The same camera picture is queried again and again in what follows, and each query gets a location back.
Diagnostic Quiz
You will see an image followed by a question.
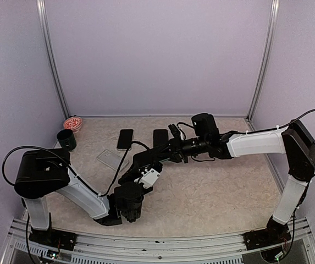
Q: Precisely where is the front aluminium rail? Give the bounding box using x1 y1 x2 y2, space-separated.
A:
0 218 315 263

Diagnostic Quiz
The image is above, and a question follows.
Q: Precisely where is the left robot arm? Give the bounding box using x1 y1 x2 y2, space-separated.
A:
14 148 162 245

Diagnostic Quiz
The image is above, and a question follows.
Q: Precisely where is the frosted clear phone case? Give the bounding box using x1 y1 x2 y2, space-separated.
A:
96 149 122 171

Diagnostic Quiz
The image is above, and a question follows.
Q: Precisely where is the right aluminium frame post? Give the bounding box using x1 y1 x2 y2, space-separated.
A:
247 0 280 123

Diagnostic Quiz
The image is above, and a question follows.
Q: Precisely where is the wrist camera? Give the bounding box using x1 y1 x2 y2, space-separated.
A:
168 124 183 140
134 168 161 189

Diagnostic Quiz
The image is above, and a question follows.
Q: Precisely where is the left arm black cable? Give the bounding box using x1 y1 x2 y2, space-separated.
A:
2 140 151 264

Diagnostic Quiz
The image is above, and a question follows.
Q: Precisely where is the black phone with silver edge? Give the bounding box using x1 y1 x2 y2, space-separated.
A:
153 129 169 148

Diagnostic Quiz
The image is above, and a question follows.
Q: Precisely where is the black cup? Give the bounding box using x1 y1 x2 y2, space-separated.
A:
56 129 76 152

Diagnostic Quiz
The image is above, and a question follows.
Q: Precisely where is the teal green phone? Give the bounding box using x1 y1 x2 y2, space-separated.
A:
147 145 181 163

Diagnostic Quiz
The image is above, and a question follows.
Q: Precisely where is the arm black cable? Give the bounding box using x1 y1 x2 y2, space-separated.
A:
2 140 151 264
176 108 315 248

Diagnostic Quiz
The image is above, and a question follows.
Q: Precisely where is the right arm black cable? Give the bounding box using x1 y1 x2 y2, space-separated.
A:
176 108 315 248

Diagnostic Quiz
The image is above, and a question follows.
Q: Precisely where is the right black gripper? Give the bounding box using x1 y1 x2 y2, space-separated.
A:
156 133 209 162

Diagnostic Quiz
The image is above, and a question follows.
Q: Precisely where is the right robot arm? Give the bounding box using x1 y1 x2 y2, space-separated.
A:
168 113 315 244

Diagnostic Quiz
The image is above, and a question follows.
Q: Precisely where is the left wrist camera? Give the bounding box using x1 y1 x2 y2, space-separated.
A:
134 168 161 189

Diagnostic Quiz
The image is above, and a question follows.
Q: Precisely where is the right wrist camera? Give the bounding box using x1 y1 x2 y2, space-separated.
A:
168 124 183 140

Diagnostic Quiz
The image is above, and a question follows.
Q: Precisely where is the aluminium frame post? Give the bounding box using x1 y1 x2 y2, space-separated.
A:
36 0 70 119
247 0 280 123

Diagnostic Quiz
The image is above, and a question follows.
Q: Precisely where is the left aluminium frame post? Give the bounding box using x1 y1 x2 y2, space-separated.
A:
36 0 70 119

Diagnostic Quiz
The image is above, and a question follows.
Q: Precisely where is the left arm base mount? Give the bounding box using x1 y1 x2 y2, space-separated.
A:
29 229 77 251

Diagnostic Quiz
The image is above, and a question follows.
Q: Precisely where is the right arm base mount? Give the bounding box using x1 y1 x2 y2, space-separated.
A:
243 228 291 250

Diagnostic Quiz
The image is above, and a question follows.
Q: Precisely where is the red white patterned bowl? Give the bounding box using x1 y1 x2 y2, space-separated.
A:
63 116 83 133

